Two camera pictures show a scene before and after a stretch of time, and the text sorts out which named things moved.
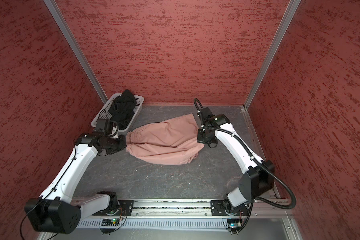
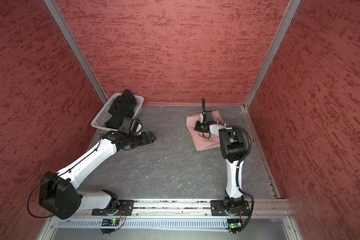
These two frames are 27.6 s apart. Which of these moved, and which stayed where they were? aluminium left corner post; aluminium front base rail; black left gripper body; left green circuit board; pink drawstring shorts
Moved: pink drawstring shorts; black left gripper body
Stayed: aluminium left corner post; aluminium front base rail; left green circuit board
